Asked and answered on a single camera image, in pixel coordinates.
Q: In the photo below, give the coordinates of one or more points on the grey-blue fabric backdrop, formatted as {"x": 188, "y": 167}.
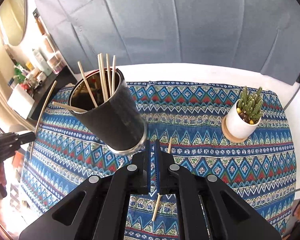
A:
{"x": 257, "y": 35}

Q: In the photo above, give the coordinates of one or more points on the black cylindrical utensil holder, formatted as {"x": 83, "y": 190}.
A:
{"x": 116, "y": 122}

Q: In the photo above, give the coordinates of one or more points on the black side shelf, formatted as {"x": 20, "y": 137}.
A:
{"x": 63, "y": 78}

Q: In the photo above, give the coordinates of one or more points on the oval wall mirror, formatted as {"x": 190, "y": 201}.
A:
{"x": 13, "y": 18}

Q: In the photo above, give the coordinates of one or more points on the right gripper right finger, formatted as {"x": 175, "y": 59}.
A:
{"x": 164, "y": 180}

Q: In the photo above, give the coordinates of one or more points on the white box on shelf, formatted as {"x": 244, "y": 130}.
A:
{"x": 20, "y": 101}

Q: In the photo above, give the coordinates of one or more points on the pink lidded jar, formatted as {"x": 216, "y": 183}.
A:
{"x": 56, "y": 62}

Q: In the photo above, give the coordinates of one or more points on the wooden chopstick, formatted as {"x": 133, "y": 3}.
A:
{"x": 102, "y": 77}
{"x": 158, "y": 195}
{"x": 113, "y": 75}
{"x": 87, "y": 84}
{"x": 108, "y": 74}
{"x": 41, "y": 114}
{"x": 70, "y": 108}

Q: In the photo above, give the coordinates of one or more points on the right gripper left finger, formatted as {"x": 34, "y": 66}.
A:
{"x": 141, "y": 178}

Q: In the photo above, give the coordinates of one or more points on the white potted cactus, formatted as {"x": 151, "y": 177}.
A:
{"x": 245, "y": 115}

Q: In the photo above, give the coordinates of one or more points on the wooden chopstick in holder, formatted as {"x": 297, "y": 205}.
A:
{"x": 70, "y": 108}
{"x": 108, "y": 74}
{"x": 113, "y": 75}
{"x": 87, "y": 84}
{"x": 102, "y": 77}

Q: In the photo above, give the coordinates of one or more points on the round wooden coaster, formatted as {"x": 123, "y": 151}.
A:
{"x": 228, "y": 135}

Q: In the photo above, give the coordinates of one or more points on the wooden hairbrush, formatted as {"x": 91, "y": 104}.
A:
{"x": 46, "y": 41}

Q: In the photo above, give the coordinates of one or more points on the blue patterned tablecloth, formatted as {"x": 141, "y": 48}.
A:
{"x": 186, "y": 118}

